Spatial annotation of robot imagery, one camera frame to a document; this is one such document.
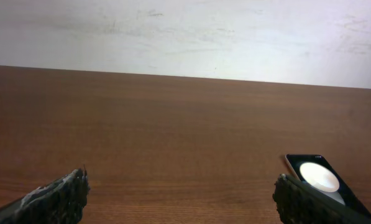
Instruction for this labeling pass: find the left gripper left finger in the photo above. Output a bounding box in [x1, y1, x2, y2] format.
[0, 169, 90, 224]

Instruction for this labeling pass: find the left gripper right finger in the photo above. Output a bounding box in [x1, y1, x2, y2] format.
[272, 174, 371, 224]

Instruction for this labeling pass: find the black smartphone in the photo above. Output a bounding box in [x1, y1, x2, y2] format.
[285, 154, 371, 219]

